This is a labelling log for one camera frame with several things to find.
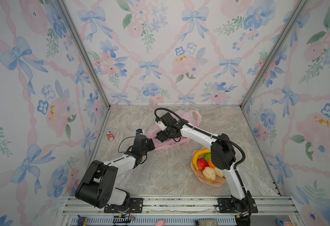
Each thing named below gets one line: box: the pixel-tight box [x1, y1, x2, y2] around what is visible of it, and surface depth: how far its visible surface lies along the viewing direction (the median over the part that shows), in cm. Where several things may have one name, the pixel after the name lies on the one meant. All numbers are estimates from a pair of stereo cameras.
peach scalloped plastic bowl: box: [190, 145, 228, 187], surface depth 83 cm
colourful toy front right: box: [277, 218, 295, 226], surface depth 69 cm
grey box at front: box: [198, 218, 219, 226], surface depth 67 cm
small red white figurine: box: [106, 130, 115, 141], surface depth 100 cm
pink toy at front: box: [155, 219, 165, 226], surface depth 69 cm
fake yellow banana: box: [192, 148, 211, 171], surface depth 85 cm
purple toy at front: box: [76, 214, 87, 226], surface depth 67 cm
